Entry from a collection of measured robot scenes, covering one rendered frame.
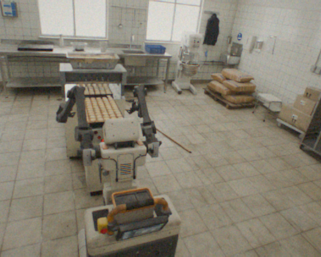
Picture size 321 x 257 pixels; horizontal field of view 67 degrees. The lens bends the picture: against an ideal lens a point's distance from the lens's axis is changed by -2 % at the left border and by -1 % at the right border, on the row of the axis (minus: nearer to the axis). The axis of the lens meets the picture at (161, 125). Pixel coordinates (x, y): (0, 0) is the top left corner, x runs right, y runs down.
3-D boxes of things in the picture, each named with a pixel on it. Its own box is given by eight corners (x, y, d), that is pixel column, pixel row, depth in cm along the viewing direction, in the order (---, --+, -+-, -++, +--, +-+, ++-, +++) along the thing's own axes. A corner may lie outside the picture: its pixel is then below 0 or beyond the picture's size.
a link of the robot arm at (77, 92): (72, 79, 168) (86, 82, 174) (66, 91, 178) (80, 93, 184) (79, 137, 150) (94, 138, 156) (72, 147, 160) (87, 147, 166)
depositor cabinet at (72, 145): (65, 119, 412) (62, 70, 374) (107, 116, 437) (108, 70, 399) (67, 163, 307) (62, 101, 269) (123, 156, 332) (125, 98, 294)
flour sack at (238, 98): (232, 104, 528) (233, 98, 521) (219, 97, 561) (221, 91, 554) (255, 102, 558) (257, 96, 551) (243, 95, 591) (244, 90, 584)
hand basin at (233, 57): (244, 80, 619) (256, 35, 569) (232, 80, 604) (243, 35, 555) (222, 70, 699) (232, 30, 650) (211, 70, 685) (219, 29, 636)
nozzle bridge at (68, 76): (62, 90, 296) (59, 63, 280) (120, 89, 321) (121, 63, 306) (62, 101, 269) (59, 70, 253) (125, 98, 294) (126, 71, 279)
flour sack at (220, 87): (206, 85, 589) (208, 79, 581) (221, 85, 607) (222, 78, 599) (225, 96, 533) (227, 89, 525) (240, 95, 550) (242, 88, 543)
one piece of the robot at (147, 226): (166, 231, 143) (178, 219, 125) (106, 246, 130) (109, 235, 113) (161, 213, 149) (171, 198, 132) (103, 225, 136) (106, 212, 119)
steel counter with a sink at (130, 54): (3, 98, 458) (-11, 30, 403) (9, 86, 515) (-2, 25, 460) (167, 93, 582) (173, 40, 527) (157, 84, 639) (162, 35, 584)
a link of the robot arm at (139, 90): (131, 81, 186) (143, 79, 187) (132, 91, 198) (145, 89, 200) (142, 134, 168) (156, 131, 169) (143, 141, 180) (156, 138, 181)
